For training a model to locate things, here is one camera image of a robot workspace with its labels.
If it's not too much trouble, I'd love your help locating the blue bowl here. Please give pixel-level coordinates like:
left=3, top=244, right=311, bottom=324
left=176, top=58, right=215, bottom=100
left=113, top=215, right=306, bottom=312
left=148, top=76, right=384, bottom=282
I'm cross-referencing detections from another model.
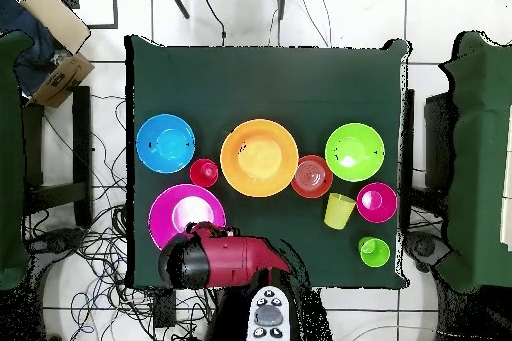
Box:
left=135, top=113, right=197, bottom=175

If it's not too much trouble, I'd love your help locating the yellow cup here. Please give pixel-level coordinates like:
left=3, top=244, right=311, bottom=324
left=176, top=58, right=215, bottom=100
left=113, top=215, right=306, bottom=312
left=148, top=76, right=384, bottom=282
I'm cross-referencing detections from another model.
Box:
left=323, top=192, right=358, bottom=231

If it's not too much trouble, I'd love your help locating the black cable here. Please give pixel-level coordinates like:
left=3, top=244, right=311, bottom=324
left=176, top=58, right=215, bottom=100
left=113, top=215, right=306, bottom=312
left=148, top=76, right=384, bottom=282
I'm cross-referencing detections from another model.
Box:
left=202, top=0, right=228, bottom=47

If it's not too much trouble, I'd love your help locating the large orange bowl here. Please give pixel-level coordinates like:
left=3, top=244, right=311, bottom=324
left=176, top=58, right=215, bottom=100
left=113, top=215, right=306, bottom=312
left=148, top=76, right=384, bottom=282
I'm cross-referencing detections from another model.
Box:
left=219, top=118, right=300, bottom=199

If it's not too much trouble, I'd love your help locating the brown cardboard box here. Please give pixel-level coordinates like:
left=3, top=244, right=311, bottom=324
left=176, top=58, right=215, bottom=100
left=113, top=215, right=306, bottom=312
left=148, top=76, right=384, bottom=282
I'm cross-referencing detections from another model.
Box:
left=31, top=52, right=96, bottom=109

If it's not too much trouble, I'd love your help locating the grey pedestal foot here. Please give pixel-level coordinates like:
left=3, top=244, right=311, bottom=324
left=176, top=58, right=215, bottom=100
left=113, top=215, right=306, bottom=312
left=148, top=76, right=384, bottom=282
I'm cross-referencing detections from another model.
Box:
left=403, top=230, right=453, bottom=274
left=27, top=227, right=86, bottom=256

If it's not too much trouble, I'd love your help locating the black power strip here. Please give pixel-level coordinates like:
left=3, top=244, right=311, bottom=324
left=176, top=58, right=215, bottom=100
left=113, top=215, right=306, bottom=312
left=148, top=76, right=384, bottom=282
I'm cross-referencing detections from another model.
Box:
left=153, top=288, right=178, bottom=329

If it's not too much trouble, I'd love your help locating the dark green tablecloth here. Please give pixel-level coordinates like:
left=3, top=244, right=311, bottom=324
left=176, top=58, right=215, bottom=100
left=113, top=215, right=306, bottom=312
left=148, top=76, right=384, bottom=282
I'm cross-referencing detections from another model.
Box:
left=124, top=34, right=412, bottom=291

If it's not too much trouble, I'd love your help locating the dark blue cloth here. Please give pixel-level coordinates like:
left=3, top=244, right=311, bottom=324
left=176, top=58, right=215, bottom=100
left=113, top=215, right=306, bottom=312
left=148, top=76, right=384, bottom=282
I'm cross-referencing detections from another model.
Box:
left=0, top=0, right=61, bottom=96

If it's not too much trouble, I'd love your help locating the small crimson bowl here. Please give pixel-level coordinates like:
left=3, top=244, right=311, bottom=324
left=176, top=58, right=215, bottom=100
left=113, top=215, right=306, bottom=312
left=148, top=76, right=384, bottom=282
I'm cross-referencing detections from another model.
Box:
left=356, top=181, right=399, bottom=225

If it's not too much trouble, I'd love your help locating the red cup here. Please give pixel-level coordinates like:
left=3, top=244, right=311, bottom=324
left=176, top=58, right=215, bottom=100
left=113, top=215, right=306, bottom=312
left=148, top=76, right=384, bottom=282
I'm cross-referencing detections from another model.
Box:
left=189, top=157, right=220, bottom=189

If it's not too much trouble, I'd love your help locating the green cloth covered table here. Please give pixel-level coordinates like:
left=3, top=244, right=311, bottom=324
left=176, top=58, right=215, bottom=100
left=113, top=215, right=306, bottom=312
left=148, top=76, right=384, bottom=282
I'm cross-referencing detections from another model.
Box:
left=0, top=30, right=35, bottom=291
left=438, top=30, right=512, bottom=293

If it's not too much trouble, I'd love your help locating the light green bowl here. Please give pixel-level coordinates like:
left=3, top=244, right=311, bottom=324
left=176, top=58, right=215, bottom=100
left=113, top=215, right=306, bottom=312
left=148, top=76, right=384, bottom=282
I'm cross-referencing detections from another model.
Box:
left=324, top=122, right=386, bottom=183

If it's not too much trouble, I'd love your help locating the black stool frame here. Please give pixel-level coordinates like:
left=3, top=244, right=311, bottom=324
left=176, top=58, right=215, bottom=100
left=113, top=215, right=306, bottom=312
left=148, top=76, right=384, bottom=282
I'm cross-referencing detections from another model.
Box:
left=21, top=85, right=94, bottom=230

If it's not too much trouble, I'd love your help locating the green cup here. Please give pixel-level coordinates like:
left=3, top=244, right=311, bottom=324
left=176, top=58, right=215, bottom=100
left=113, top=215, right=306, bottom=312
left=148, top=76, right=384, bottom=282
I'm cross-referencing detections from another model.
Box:
left=356, top=235, right=392, bottom=269

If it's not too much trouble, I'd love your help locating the small orange-red bowl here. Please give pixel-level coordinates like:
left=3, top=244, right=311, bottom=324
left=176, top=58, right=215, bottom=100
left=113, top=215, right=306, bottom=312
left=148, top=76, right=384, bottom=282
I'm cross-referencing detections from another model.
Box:
left=290, top=154, right=334, bottom=200

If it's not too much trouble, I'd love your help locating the large pink bowl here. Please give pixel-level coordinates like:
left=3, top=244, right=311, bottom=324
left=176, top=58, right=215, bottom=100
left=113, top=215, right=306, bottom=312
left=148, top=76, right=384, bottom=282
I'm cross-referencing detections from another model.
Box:
left=148, top=183, right=228, bottom=251

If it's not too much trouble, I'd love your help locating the beige box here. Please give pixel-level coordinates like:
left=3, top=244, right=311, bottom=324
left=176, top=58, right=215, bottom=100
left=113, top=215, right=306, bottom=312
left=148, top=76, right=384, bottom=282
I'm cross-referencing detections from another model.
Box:
left=18, top=0, right=92, bottom=55

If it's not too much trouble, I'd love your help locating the tangle of floor cables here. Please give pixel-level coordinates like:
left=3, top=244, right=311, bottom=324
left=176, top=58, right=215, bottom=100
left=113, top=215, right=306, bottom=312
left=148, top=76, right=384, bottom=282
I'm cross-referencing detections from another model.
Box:
left=39, top=94, right=219, bottom=341

